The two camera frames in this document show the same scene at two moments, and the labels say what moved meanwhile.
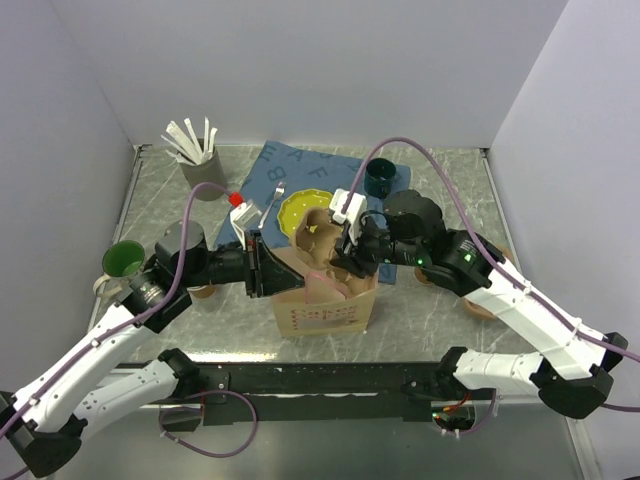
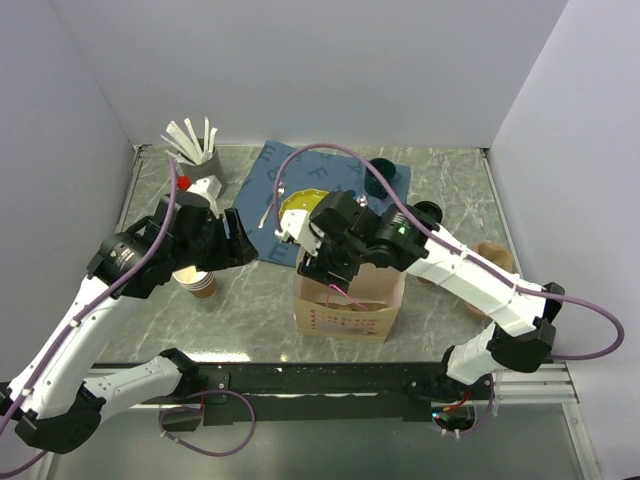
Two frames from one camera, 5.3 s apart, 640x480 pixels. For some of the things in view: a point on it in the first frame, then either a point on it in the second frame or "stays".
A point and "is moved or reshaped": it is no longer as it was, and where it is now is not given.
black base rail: (288, 390) stays
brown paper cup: (421, 276) stays
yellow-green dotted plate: (295, 204) stays
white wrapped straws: (189, 148) stays
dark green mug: (378, 177) stays
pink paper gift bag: (322, 308) is moved or reshaped
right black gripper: (352, 256) to (318, 267)
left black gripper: (263, 272) to (234, 251)
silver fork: (279, 191) stays
